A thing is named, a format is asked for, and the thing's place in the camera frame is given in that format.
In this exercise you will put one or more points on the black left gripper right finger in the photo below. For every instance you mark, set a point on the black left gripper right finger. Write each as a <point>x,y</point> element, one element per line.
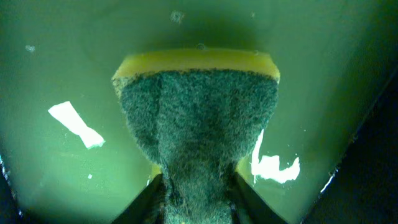
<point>247,207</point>

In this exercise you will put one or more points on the yellow green sponge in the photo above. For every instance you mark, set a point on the yellow green sponge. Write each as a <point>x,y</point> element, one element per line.
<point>195,114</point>

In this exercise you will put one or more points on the dark green tray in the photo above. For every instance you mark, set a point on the dark green tray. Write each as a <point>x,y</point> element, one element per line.
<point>67,152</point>

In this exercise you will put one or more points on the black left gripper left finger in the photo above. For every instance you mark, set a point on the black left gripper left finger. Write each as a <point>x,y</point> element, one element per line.
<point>147,207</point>

